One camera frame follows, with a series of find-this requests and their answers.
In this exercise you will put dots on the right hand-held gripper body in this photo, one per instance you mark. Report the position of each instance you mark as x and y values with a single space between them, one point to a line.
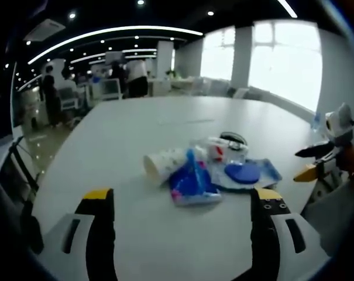
342 123

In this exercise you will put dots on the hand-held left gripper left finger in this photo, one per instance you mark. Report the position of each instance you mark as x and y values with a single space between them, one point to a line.
99 234

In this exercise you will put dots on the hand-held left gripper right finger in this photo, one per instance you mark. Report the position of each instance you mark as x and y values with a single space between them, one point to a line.
264 234

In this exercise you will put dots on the blue white packet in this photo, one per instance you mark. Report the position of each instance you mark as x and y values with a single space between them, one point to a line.
267 172

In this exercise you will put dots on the blue round lid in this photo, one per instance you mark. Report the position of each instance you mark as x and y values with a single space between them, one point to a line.
242 173

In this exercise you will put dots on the black white round object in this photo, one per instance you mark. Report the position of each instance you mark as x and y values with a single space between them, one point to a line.
233 139

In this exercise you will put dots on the blue snack packet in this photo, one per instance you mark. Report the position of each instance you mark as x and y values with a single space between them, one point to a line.
191 184

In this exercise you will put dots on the white patterned paper cup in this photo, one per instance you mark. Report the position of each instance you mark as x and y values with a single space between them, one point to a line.
162 165

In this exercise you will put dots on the person's right hand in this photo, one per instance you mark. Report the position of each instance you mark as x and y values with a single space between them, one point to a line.
353 161

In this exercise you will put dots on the black metal stand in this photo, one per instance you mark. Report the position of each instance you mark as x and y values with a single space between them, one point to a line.
21 175

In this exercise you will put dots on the white table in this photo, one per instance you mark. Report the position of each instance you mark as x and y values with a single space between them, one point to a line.
135 131

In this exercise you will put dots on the green potted plant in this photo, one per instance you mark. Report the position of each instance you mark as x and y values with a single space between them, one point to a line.
172 73

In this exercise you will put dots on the ceiling air conditioner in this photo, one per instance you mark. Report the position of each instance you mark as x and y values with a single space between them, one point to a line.
45 29

